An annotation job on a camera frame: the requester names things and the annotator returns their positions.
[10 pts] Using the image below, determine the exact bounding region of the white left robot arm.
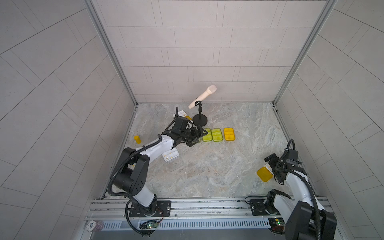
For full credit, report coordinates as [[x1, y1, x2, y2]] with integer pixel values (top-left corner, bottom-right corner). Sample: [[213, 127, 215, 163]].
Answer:
[[107, 117, 208, 215]]

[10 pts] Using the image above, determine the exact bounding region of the right green circuit board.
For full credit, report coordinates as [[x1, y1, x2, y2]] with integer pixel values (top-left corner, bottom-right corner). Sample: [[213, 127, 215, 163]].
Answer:
[[268, 218, 286, 235]]

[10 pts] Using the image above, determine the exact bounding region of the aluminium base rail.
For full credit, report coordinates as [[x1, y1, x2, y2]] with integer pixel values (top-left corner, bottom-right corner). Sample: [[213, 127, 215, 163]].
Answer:
[[85, 196, 282, 221]]

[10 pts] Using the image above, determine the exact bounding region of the green pillbox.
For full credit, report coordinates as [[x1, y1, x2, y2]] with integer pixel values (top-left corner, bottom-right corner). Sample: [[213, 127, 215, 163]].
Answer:
[[211, 129, 224, 142], [202, 128, 213, 142]]

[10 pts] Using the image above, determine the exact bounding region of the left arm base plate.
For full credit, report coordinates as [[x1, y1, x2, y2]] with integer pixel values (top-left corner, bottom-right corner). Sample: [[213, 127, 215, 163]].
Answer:
[[129, 201, 172, 218]]

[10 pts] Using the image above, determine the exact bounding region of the beige microphone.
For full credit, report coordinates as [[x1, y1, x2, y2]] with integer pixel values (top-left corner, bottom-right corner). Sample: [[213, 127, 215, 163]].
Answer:
[[188, 85, 217, 109]]

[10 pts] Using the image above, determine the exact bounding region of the yellow pillbox left edge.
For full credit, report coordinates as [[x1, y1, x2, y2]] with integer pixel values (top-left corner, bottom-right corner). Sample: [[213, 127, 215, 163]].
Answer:
[[134, 135, 142, 145]]

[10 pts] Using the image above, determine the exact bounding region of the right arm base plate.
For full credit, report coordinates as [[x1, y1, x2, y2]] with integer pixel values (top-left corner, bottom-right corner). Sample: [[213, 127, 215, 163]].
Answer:
[[248, 199, 280, 216]]

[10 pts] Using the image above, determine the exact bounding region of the left round marker disc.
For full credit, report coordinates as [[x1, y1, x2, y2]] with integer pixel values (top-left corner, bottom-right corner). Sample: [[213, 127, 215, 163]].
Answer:
[[86, 221, 105, 232]]

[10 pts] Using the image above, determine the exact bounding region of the left green circuit board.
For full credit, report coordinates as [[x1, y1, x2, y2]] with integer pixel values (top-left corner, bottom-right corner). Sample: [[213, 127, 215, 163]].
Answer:
[[140, 221, 159, 230]]

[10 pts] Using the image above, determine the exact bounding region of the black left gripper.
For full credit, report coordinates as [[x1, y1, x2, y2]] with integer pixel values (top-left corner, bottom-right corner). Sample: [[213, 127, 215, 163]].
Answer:
[[178, 125, 208, 147]]

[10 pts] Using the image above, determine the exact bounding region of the clear pillbox white tray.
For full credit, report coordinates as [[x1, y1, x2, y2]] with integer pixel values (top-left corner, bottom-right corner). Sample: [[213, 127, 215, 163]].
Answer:
[[162, 148, 185, 172]]

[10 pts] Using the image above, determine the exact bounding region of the green circuit board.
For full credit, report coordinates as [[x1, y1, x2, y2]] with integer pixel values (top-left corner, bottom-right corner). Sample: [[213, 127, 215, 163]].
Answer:
[[268, 218, 286, 235], [140, 221, 159, 230]]

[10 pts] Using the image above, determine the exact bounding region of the black microphone stand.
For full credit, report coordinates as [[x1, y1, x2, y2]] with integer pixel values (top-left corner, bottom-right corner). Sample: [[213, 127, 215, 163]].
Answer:
[[192, 101, 208, 127]]

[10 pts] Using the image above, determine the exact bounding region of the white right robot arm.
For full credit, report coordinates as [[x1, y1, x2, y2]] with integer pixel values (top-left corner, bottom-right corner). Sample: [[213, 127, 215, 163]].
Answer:
[[265, 149, 337, 240]]

